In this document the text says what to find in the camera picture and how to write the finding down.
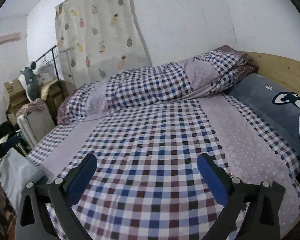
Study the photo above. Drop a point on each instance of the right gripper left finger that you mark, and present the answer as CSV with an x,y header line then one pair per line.
x,y
33,220

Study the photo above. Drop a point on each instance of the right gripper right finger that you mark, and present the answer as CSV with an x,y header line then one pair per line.
x,y
261,220

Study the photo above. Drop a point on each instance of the light grey drawstring pants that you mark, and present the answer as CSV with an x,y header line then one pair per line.
x,y
16,171

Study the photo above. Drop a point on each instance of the black clothes rack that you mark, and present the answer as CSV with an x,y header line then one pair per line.
x,y
50,63

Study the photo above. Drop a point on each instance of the silver grey suitcase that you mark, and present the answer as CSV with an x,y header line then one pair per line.
x,y
35,126

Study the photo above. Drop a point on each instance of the checkered purple bed sheet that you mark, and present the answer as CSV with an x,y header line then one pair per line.
x,y
147,184

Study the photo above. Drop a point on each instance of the pink crumpled cloth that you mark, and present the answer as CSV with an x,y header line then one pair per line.
x,y
37,105

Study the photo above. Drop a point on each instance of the top cardboard box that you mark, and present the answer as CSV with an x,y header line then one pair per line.
x,y
14,93

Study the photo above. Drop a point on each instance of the blue fox print pillow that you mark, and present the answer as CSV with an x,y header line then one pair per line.
x,y
278,106

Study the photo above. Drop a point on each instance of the grey white plush toy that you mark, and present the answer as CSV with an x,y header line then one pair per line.
x,y
29,81

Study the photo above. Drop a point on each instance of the wooden bed headboard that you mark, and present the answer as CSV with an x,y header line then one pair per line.
x,y
280,70

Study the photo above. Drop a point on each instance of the rolled checkered purple quilt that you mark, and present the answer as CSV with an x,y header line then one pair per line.
x,y
196,77

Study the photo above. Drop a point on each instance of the pineapple print curtain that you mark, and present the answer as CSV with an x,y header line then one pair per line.
x,y
97,39

